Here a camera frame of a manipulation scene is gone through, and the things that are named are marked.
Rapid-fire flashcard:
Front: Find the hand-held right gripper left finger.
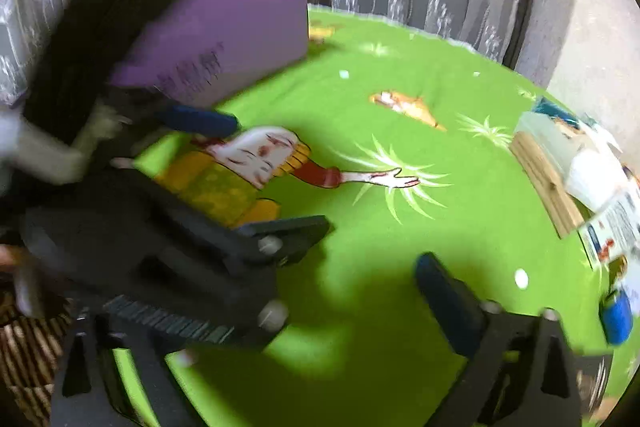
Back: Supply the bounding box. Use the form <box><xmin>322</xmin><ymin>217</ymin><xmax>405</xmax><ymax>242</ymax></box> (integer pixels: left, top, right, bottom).
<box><xmin>50</xmin><ymin>307</ymin><xmax>201</xmax><ymax>427</ymax></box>

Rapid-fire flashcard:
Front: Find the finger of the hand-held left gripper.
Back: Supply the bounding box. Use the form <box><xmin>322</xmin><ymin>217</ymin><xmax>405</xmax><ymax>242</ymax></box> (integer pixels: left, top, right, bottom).
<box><xmin>105</xmin><ymin>89</ymin><xmax>243</xmax><ymax>140</ymax></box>
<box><xmin>220</xmin><ymin>214</ymin><xmax>331</xmax><ymax>268</ymax></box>

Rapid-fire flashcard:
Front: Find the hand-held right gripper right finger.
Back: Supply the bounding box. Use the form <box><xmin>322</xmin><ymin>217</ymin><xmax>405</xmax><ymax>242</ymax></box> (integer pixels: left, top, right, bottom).
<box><xmin>414</xmin><ymin>252</ymin><xmax>586</xmax><ymax>427</ymax></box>

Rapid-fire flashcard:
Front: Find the blue white medicine box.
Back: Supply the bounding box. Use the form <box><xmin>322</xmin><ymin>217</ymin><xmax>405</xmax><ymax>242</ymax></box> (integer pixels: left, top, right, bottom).
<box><xmin>577</xmin><ymin>187</ymin><xmax>640</xmax><ymax>270</ymax></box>

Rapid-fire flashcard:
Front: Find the green printed desktop cloth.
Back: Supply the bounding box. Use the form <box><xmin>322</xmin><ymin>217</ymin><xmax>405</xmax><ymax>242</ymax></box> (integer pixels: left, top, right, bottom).
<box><xmin>112</xmin><ymin>4</ymin><xmax>640</xmax><ymax>427</ymax></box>

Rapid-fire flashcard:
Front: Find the brown striped cloth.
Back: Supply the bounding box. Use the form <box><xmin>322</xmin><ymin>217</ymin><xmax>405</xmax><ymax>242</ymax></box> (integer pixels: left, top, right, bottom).
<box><xmin>0</xmin><ymin>292</ymin><xmax>71</xmax><ymax>427</ymax></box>

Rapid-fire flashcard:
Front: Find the dark striped object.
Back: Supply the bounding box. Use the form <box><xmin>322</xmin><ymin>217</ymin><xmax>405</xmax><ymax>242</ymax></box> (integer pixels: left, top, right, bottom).
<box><xmin>22</xmin><ymin>0</ymin><xmax>231</xmax><ymax>148</ymax></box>

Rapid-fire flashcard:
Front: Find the wooden box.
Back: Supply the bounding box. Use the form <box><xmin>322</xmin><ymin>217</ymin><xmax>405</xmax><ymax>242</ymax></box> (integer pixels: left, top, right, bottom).
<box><xmin>509</xmin><ymin>131</ymin><xmax>586</xmax><ymax>239</ymax></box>

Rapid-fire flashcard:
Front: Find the small blue container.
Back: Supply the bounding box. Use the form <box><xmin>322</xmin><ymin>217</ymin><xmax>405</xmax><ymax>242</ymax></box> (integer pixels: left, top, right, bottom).
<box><xmin>600</xmin><ymin>289</ymin><xmax>636</xmax><ymax>348</ymax></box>

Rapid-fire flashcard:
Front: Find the white paper box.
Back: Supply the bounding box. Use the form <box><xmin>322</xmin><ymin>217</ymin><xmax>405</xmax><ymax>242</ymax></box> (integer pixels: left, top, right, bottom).
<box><xmin>562</xmin><ymin>147</ymin><xmax>640</xmax><ymax>212</ymax></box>

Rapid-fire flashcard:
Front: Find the teal long carton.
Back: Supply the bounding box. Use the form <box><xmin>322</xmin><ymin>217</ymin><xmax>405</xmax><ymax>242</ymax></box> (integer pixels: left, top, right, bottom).
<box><xmin>515</xmin><ymin>99</ymin><xmax>601</xmax><ymax>148</ymax></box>

